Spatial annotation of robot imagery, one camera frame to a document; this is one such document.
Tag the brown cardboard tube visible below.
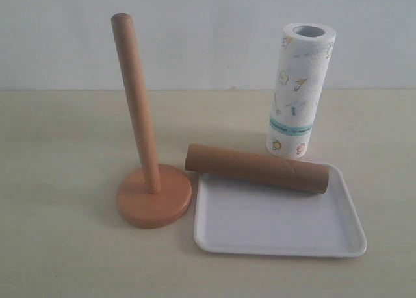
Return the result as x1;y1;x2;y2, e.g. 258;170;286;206
185;144;330;194

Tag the printed white paper towel roll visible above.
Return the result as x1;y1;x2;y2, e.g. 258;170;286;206
266;23;336;159

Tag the wooden paper towel holder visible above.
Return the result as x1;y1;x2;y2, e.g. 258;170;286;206
111;13;192;229

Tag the white rectangular plastic tray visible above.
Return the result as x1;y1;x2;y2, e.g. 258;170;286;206
194;164;367;258

